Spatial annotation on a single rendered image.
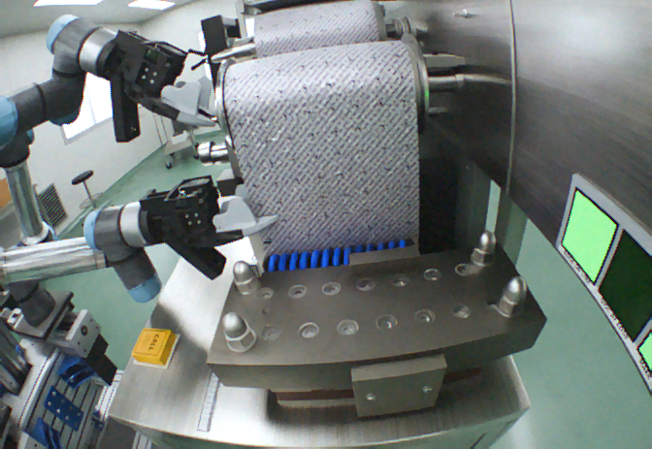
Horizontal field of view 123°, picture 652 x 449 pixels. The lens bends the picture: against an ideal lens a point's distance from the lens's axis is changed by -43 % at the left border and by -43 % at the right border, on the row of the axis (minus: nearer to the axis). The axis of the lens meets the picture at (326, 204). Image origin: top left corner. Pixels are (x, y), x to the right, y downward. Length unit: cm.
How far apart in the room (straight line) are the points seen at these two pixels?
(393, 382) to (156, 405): 37
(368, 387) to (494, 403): 20
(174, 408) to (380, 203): 45
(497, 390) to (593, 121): 36
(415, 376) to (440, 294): 11
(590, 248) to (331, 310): 29
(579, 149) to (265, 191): 37
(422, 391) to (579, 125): 31
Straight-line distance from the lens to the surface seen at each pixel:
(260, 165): 42
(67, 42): 56
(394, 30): 68
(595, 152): 25
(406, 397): 39
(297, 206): 43
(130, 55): 50
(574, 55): 26
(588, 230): 26
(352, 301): 39
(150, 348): 60
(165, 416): 54
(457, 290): 40
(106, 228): 56
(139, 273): 60
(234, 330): 35
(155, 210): 49
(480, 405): 46
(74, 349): 113
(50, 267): 71
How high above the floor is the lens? 131
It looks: 29 degrees down
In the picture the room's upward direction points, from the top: 9 degrees counter-clockwise
